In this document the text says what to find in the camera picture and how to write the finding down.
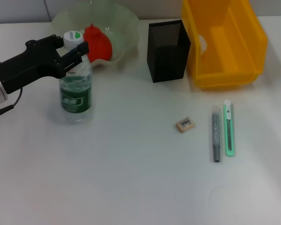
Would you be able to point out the pale green wavy fruit bowl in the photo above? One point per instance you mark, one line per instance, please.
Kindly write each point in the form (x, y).
(124, 30)

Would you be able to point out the grey pen in clear sleeve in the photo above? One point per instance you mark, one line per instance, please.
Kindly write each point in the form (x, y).
(216, 136)

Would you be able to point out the yellow plastic bin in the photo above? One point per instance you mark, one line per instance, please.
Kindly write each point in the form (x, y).
(229, 47)

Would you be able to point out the beige eraser with barcode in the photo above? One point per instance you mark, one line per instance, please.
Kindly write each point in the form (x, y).
(185, 125)

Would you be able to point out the black mesh pen holder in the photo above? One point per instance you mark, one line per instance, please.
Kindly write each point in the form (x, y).
(166, 54)

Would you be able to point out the white paper ball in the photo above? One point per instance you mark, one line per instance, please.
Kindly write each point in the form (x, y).
(202, 44)

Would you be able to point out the red-orange toy orange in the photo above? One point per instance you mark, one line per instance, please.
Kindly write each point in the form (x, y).
(99, 47)

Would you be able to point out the clear green-label water bottle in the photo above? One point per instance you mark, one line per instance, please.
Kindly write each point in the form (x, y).
(76, 93)

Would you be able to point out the mint green utility knife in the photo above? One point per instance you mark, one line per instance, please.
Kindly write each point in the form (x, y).
(229, 131)

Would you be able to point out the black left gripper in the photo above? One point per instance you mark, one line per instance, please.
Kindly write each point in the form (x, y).
(32, 65)

